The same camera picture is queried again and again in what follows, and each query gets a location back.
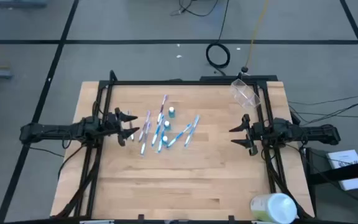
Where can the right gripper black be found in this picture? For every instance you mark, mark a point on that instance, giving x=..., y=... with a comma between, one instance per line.
x=255, y=132

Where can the white booklet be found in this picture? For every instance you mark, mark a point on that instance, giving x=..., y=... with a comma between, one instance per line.
x=348, y=169

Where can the black side stand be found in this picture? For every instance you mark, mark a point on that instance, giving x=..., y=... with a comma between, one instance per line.
x=337, y=174

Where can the clear acrylic organizer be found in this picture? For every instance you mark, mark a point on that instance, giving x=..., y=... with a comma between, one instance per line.
x=244, y=93

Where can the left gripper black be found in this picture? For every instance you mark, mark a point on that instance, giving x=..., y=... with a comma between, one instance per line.
x=112, y=124

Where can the purple toothbrush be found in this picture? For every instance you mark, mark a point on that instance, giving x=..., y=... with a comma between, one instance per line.
x=145, y=140
x=145, y=124
x=163, y=109

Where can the wipes canister white lid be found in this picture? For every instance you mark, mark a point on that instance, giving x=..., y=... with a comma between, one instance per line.
x=273, y=208

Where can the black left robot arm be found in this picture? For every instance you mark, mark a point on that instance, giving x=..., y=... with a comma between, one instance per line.
x=54, y=130

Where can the blue toothpaste tube white cap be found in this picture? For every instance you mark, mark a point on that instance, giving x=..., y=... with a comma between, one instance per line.
x=167, y=125
x=171, y=112
x=165, y=140

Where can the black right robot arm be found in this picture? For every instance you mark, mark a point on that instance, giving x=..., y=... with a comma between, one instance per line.
x=309, y=132

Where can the blue toothbrush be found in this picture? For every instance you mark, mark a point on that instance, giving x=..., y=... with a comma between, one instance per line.
x=192, y=130
x=179, y=136
x=157, y=132
x=160, y=143

